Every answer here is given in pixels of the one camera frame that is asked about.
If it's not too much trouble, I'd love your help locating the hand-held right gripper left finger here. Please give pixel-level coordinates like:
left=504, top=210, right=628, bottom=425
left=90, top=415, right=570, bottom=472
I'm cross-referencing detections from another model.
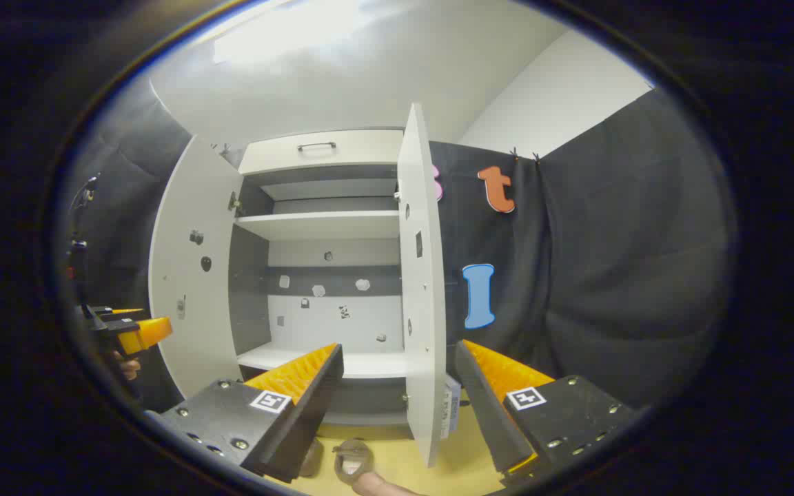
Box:
left=159, top=343, right=344, bottom=484

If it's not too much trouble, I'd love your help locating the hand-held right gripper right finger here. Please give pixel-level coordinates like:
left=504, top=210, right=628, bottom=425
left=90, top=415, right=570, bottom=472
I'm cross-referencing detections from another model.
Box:
left=455, top=340, right=639, bottom=483

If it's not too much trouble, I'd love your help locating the white door with camera sticker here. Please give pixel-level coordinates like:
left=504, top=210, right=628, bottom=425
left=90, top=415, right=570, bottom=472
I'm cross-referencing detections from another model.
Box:
left=148, top=135, right=244, bottom=402

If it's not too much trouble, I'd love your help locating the white door with earphone sticker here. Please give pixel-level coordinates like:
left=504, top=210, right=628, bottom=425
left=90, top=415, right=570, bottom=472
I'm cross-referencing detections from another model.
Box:
left=396, top=103, right=448, bottom=469

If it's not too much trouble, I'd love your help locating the white shoe cabinet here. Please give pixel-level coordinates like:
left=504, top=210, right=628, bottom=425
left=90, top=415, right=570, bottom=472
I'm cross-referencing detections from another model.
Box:
left=228, top=128, right=411, bottom=442

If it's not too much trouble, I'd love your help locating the white cabinet drawer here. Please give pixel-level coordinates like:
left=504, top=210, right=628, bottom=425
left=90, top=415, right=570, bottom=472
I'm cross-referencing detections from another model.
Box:
left=238, top=129, right=405, bottom=177

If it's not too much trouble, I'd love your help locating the grey blue book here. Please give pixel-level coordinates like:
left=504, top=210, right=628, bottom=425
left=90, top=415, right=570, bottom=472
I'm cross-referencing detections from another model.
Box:
left=439, top=374, right=465, bottom=442

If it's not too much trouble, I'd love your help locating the black backdrop cloth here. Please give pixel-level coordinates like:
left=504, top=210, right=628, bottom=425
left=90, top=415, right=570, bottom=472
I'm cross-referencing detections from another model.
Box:
left=59, top=74, right=739, bottom=415

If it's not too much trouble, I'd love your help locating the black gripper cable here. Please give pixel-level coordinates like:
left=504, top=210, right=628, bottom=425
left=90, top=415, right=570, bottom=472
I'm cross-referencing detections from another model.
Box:
left=70, top=174, right=100, bottom=242

